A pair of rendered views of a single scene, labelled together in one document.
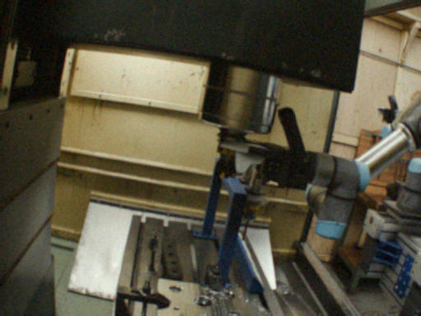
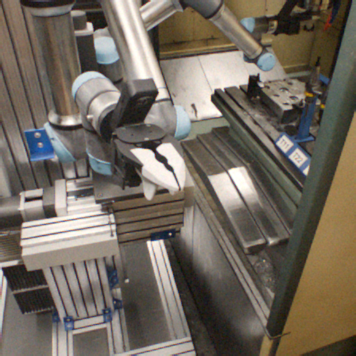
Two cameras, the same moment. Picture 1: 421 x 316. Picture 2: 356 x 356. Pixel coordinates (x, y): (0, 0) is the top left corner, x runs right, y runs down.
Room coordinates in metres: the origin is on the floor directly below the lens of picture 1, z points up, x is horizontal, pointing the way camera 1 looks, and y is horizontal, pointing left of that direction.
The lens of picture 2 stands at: (2.48, -0.95, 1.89)
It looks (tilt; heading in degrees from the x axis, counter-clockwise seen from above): 39 degrees down; 169
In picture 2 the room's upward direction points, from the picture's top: straight up
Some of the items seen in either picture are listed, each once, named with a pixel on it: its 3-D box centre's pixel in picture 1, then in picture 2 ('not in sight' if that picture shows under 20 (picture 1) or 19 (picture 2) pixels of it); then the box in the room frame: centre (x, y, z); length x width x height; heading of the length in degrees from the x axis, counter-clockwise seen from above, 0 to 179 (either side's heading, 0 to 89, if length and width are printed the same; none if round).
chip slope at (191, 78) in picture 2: not in sight; (235, 85); (0.18, -0.13, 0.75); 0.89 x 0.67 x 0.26; 98
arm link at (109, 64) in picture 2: not in sight; (106, 59); (1.03, -0.96, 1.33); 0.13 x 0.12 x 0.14; 2
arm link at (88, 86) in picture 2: not in sight; (98, 100); (1.82, -0.98, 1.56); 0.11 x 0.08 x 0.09; 18
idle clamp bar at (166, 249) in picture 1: (170, 267); not in sight; (1.13, 0.06, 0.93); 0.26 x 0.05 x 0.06; 13
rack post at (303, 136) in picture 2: (227, 248); (308, 111); (1.10, -0.10, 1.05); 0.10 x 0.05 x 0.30; 98
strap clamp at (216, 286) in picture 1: (212, 285); (299, 113); (0.99, -0.07, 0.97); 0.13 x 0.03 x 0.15; 8
